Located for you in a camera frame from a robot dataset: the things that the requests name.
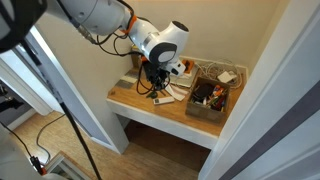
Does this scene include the tangled white cables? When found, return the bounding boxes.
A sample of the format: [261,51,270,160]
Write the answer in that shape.
[199,59,244,90]

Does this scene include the black floor cable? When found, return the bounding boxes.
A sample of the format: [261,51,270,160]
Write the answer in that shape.
[35,113,67,163]

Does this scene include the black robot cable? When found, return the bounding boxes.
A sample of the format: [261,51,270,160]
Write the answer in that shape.
[56,0,171,96]

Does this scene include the orange handled tool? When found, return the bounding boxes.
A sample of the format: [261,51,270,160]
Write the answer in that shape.
[213,85,226,98]

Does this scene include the green glass jar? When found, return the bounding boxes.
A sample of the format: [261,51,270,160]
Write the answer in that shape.
[130,46,143,70]

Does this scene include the orange strap on arm link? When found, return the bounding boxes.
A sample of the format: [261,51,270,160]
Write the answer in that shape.
[125,14,138,34]

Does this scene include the white remote controller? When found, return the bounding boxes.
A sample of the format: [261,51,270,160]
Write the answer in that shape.
[152,96,176,106]

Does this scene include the white paper pile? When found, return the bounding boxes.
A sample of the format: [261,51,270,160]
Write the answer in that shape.
[165,66,198,102]

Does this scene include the small black plastic object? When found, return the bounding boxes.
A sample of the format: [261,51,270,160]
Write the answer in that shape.
[146,90,159,100]

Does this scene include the brown cardboard box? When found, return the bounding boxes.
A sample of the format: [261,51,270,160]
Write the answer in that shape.
[185,75,232,125]

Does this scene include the black pouch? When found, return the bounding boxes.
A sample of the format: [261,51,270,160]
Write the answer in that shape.
[193,82,215,100]

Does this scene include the grey rectangular pad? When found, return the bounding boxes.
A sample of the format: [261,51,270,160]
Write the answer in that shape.
[115,75,138,90]

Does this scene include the grey door panel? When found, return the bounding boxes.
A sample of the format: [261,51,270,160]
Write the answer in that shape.
[13,26,116,149]

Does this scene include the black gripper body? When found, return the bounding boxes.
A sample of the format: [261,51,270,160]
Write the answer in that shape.
[143,61,172,85]

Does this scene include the white power adapter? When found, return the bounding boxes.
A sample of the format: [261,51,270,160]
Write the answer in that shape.
[217,70,234,84]

